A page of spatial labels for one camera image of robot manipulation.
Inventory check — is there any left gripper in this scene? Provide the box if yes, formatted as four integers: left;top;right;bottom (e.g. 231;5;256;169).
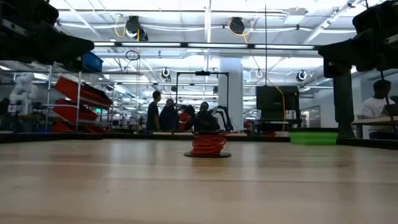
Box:
0;18;95;65

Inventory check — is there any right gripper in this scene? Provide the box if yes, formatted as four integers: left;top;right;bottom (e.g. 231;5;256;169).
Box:
318;29;398;78

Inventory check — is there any red cord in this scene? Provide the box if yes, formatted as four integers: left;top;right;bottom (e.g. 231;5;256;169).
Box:
190;134;228;156

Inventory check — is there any black cord spool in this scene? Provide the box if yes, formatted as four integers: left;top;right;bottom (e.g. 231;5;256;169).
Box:
183;130;233;159

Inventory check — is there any blue plastic bin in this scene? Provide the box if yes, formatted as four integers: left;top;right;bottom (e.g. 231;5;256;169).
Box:
81;51;104;73

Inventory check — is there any metal shelf rack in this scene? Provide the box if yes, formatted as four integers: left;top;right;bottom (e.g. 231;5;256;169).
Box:
43;63;116;133

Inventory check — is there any red shelf bin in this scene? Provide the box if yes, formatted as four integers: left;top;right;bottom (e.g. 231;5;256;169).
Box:
51;120;108;134
52;98;100;122
54;76;113;110

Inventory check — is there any person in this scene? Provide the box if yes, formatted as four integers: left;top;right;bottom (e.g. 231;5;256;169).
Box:
159;98;180;131
361;79;397;139
146;90;162;132
194;101;220;131

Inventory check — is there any wooden side table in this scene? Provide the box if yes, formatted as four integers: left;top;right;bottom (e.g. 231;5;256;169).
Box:
351;116;398;139

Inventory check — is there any thin black vertical pole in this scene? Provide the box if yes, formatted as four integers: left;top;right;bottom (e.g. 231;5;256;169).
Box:
264;4;268;86

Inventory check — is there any black monitor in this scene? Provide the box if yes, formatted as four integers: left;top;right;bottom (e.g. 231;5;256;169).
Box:
256;85;301;121

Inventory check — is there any green collapsible container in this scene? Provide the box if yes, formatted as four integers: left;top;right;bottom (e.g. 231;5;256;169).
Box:
289;131;339;146

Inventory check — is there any white building column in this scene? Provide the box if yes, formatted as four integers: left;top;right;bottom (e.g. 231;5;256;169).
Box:
218;57;244;131

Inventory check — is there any long ceiling light bar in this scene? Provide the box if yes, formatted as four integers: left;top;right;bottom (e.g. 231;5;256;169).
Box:
93;42;317;50

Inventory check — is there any black upright frame post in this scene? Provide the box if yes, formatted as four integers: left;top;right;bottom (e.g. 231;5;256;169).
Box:
332;73;356;139

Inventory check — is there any black hanging cable loop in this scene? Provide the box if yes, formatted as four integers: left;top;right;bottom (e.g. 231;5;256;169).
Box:
125;49;141;62

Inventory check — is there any black ceiling cable reel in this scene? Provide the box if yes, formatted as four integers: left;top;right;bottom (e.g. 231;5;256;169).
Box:
228;17;246;35
126;15;149;42

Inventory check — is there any yellow hanging cable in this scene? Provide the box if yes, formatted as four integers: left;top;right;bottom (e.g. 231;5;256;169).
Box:
228;21;286;131

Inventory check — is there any black table edge rail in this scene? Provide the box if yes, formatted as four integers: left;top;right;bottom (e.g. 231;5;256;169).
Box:
0;132;398;150

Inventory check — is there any black gantry frame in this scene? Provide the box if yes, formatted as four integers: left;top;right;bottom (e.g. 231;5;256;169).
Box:
175;70;230;131

